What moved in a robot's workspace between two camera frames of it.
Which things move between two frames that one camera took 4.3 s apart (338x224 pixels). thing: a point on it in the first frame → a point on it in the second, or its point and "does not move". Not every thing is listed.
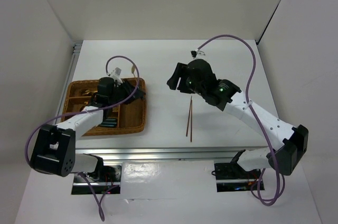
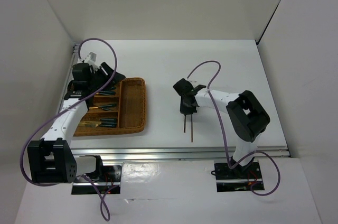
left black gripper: x=129 y=90 → x=99 y=71
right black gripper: x=181 y=71 → x=185 y=110
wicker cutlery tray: x=130 y=118 does not move
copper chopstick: x=191 y=120 does not move
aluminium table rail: x=174 y=155 does not move
